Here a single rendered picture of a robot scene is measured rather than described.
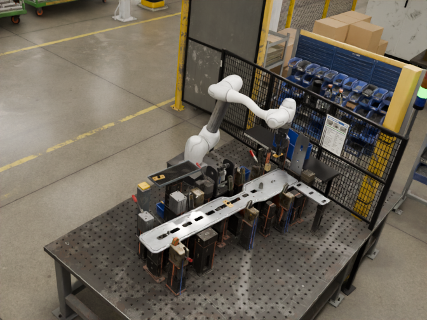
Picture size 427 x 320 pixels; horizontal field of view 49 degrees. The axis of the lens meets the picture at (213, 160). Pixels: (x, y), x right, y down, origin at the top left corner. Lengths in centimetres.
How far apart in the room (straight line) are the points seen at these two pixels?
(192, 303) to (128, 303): 39
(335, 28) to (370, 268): 406
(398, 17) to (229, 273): 747
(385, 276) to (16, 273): 323
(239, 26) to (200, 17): 61
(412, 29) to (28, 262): 789
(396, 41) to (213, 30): 495
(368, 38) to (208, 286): 549
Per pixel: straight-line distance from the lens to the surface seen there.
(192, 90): 635
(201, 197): 328
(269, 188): 356
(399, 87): 349
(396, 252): 500
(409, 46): 992
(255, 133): 417
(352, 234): 385
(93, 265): 328
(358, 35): 786
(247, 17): 553
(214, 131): 393
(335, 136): 382
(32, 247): 447
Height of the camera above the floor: 307
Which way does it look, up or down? 33 degrees down
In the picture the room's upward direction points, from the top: 7 degrees clockwise
